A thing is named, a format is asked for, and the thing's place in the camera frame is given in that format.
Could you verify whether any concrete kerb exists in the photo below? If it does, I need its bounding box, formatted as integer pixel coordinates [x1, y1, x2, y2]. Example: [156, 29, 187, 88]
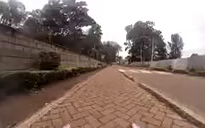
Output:
[115, 66, 205, 128]

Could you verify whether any grey block wall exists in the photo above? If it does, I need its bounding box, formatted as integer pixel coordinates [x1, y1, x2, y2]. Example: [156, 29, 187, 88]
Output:
[0, 21, 108, 75]

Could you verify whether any utility pole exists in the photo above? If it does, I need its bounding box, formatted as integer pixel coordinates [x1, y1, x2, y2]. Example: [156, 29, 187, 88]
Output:
[150, 35, 155, 63]

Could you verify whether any pale boundary wall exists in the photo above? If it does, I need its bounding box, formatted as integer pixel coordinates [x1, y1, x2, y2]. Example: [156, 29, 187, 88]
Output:
[129, 53, 205, 72]

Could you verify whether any low green hedge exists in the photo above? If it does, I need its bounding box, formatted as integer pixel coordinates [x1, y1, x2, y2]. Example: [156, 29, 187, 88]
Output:
[0, 65, 108, 98]

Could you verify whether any brown dirt strip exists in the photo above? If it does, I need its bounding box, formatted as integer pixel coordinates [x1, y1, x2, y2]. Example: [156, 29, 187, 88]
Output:
[0, 69, 103, 128]

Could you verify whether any row of trees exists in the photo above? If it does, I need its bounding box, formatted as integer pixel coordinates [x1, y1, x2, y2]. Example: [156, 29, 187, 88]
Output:
[0, 0, 123, 65]

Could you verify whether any round dark bush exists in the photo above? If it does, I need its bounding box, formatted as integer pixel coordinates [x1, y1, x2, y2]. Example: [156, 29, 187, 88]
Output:
[38, 51, 62, 71]

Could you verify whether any group of tall trees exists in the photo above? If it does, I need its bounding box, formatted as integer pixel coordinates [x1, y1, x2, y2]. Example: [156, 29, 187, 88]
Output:
[124, 20, 185, 63]

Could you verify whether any red brick path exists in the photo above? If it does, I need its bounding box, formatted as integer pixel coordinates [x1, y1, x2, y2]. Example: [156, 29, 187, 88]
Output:
[15, 65, 198, 128]

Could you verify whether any grey asphalt road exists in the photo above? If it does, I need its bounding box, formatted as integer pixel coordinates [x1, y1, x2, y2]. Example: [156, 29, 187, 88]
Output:
[117, 65, 205, 126]

